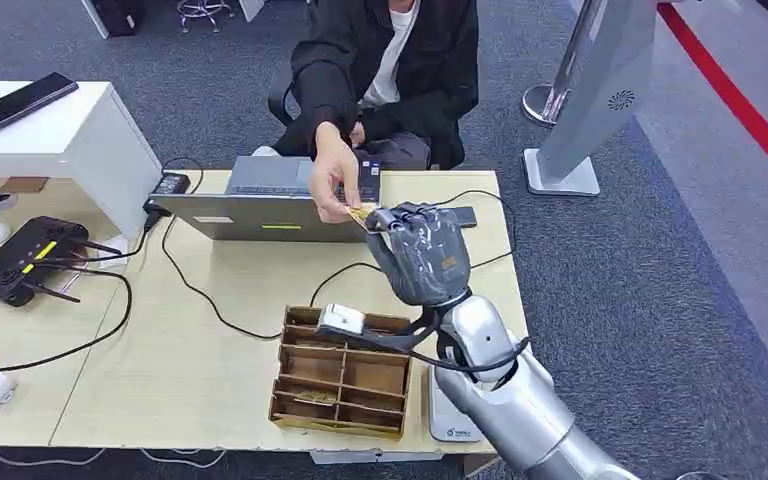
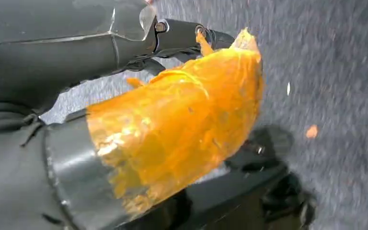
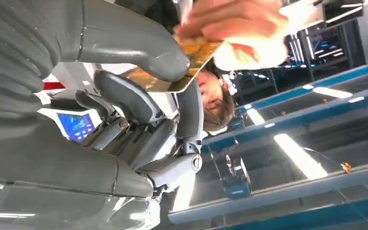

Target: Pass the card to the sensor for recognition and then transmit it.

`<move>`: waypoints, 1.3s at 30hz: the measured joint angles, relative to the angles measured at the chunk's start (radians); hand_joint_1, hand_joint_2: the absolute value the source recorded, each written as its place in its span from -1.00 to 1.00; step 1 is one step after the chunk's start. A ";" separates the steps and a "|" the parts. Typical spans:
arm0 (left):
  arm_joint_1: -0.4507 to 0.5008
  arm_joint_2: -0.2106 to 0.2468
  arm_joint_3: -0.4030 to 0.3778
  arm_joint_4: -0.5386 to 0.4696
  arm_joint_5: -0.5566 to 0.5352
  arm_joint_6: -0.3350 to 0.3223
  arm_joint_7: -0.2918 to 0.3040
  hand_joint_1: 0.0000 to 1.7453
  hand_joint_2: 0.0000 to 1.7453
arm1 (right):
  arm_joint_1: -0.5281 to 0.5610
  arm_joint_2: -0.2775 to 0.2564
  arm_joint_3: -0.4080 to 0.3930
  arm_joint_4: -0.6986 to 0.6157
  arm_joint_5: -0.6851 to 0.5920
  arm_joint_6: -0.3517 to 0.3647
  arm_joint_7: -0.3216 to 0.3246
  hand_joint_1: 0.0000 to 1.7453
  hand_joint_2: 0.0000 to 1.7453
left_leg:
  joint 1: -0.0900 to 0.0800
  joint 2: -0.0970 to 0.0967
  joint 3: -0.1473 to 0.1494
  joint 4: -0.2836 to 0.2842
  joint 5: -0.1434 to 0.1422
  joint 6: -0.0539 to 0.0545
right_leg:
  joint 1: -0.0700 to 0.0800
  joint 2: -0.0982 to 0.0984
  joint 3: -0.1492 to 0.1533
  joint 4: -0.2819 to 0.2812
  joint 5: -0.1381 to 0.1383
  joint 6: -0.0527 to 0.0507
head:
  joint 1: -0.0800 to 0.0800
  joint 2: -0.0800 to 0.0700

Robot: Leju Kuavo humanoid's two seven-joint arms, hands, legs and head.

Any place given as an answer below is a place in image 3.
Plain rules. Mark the white machine with blue screen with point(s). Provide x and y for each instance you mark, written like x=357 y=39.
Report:
x=76 y=125

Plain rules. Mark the ribbed grey right arm sleeve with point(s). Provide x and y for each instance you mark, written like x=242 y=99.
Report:
x=12 y=57

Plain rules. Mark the long ceiling light panel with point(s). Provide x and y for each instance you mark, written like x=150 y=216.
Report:
x=331 y=92
x=300 y=155
x=255 y=116

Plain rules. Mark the blue overhead beam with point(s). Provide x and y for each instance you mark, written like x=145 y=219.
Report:
x=314 y=114
x=330 y=217
x=330 y=81

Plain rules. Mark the person's hand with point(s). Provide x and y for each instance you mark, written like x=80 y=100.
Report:
x=244 y=28

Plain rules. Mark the person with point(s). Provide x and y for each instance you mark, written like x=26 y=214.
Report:
x=217 y=108

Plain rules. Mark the small orange rail clamp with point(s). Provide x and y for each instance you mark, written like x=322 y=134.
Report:
x=346 y=168

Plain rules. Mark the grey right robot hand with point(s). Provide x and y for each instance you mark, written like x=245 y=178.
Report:
x=60 y=177

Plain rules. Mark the red barrier strip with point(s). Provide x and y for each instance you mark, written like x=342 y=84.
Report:
x=54 y=86

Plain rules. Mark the blue hoist box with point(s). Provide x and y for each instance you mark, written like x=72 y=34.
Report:
x=236 y=187

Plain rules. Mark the grey overhead rail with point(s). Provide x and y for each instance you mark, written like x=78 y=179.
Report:
x=282 y=193

